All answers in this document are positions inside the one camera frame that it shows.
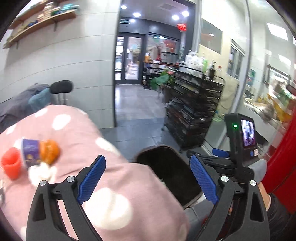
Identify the white tissue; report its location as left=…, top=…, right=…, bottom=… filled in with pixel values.
left=28, top=162, right=57, bottom=187

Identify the orange peel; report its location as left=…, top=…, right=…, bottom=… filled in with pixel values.
left=39, top=140, right=60, bottom=165

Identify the blue yogurt cup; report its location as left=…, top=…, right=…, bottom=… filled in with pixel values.
left=21, top=138, right=40, bottom=169

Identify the right forearm dark sleeve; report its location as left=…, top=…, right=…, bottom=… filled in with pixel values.
left=267, top=194, right=295, bottom=240

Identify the black trash bin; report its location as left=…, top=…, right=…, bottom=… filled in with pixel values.
left=133, top=145, right=202, bottom=209

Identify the right hand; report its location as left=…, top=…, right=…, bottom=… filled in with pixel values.
left=258, top=182, right=271, bottom=211

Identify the green potted plant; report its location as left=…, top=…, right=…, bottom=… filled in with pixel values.
left=150, top=69, right=174, bottom=90

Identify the grey blanket massage bed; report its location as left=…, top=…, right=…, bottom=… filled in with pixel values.
left=1, top=84, right=52, bottom=133

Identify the black round stool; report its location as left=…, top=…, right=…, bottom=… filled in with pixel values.
left=50, top=80, right=73, bottom=105

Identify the red hanging lantern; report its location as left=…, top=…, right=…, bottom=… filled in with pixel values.
left=177, top=23, right=187, bottom=32

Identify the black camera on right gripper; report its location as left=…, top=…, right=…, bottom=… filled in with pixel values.
left=224, top=113, right=259, bottom=167

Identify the black wire rack cart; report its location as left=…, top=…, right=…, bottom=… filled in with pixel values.
left=163, top=68, right=225, bottom=152

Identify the wooden wall shelf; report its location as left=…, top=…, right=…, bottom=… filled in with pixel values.
left=3, top=1, right=79, bottom=49

